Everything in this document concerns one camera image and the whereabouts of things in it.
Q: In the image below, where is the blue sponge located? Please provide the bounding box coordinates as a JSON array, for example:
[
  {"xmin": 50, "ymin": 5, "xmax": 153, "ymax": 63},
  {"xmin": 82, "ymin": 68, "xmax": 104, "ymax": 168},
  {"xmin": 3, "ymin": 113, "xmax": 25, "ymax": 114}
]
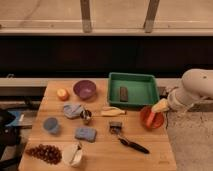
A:
[{"xmin": 75, "ymin": 127, "xmax": 97, "ymax": 142}]

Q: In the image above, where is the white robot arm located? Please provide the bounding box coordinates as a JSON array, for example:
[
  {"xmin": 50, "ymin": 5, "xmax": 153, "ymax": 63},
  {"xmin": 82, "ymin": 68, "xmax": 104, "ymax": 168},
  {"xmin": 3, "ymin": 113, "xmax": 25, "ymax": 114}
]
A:
[{"xmin": 151, "ymin": 69, "xmax": 213, "ymax": 113}]

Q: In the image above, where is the small metal cup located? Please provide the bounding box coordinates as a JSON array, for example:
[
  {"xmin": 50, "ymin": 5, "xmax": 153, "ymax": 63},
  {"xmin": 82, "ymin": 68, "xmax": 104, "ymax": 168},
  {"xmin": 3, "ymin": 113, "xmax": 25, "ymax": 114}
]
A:
[{"xmin": 80, "ymin": 110, "xmax": 92, "ymax": 125}]

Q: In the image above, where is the blue plastic cup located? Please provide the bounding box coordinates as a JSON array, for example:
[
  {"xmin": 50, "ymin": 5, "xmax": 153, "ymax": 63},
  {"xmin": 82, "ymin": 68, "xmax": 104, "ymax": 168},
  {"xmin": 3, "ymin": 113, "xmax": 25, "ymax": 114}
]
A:
[{"xmin": 43, "ymin": 117, "xmax": 59, "ymax": 134}]

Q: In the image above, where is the orange bowl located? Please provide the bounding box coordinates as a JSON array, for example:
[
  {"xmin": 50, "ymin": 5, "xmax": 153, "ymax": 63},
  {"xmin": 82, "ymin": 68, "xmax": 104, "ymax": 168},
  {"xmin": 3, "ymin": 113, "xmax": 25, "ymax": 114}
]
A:
[{"xmin": 140, "ymin": 106, "xmax": 164, "ymax": 129}]

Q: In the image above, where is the orange carrot toy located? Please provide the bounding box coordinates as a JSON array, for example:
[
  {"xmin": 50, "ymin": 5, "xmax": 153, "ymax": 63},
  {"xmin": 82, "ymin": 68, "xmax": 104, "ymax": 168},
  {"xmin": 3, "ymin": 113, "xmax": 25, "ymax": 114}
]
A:
[{"xmin": 146, "ymin": 112, "xmax": 156, "ymax": 128}]

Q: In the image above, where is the green plastic tray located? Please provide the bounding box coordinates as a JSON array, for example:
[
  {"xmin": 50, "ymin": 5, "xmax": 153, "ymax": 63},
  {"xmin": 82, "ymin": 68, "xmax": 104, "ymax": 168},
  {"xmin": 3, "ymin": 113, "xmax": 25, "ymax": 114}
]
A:
[{"xmin": 107, "ymin": 72, "xmax": 159, "ymax": 108}]

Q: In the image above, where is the beige banana toy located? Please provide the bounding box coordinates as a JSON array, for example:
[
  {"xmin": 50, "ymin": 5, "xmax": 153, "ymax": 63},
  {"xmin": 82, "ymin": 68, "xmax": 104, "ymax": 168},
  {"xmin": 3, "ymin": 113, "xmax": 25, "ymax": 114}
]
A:
[{"xmin": 101, "ymin": 107, "xmax": 126, "ymax": 117}]

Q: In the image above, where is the purple bowl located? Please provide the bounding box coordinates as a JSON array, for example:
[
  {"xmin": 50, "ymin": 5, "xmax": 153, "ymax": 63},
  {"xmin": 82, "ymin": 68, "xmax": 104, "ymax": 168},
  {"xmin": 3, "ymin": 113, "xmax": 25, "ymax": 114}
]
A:
[{"xmin": 73, "ymin": 80, "xmax": 96, "ymax": 100}]

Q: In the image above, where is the crumpled blue cloth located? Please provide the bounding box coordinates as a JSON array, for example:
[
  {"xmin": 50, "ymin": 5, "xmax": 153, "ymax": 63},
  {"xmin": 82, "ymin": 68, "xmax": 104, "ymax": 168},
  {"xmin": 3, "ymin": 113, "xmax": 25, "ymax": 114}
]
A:
[{"xmin": 63, "ymin": 104, "xmax": 84, "ymax": 119}]

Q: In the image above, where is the orange peach fruit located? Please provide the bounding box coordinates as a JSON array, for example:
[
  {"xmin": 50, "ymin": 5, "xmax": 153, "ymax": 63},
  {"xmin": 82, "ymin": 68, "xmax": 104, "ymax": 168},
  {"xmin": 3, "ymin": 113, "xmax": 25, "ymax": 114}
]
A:
[{"xmin": 57, "ymin": 88, "xmax": 69, "ymax": 101}]

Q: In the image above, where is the brown grape bunch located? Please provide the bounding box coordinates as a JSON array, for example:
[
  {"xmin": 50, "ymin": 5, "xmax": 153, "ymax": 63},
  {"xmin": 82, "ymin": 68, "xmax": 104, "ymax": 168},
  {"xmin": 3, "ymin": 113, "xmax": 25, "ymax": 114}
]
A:
[{"xmin": 26, "ymin": 144, "xmax": 62, "ymax": 164}]

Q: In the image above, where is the black chair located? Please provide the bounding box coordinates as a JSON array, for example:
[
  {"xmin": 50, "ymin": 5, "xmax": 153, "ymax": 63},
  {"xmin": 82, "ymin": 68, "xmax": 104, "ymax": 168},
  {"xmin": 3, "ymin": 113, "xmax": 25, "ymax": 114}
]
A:
[{"xmin": 0, "ymin": 108, "xmax": 21, "ymax": 171}]

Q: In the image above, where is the right window frame post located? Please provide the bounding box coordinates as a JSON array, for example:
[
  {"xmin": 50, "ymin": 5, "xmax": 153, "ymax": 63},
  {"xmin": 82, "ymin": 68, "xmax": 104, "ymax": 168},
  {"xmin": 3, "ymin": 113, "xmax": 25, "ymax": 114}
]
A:
[{"xmin": 144, "ymin": 0, "xmax": 160, "ymax": 33}]

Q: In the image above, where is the window frame post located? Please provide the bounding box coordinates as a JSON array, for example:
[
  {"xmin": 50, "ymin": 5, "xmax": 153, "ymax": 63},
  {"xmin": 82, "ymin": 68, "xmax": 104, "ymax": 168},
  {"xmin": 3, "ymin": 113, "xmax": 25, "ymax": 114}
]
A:
[
  {"xmin": 80, "ymin": 0, "xmax": 92, "ymax": 33},
  {"xmin": 144, "ymin": 0, "xmax": 160, "ymax": 33}
]

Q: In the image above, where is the left window frame post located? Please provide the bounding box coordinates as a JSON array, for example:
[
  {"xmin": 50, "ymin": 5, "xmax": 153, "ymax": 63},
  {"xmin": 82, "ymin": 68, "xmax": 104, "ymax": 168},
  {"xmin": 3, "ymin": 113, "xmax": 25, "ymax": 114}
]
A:
[{"xmin": 80, "ymin": 0, "xmax": 92, "ymax": 33}]

